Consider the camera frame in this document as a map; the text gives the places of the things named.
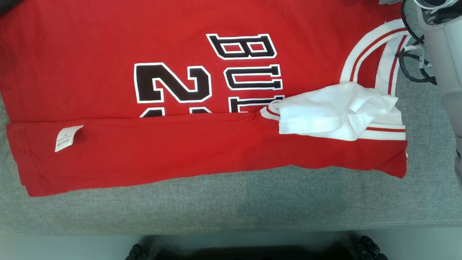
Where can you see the red and white jersey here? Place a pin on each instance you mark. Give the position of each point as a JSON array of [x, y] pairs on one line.
[[108, 36]]

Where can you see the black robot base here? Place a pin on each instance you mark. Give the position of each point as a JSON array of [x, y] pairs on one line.
[[252, 252]]

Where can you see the grey fabric sofa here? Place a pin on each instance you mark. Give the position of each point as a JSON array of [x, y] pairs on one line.
[[252, 202]]

